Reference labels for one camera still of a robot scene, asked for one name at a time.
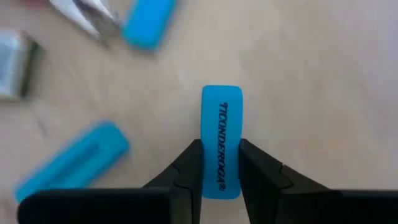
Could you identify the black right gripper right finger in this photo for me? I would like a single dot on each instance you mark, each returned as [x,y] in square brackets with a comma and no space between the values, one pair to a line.
[264,193]

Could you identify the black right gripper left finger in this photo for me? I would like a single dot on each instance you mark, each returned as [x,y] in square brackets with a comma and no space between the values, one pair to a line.
[186,186]

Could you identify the blue Ticonderoga eraser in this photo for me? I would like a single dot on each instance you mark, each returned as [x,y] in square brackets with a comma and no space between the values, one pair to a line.
[211,124]
[62,152]
[149,25]
[93,165]

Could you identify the yellow crayon box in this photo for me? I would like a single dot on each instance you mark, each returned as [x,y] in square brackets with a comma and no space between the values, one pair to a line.
[12,65]

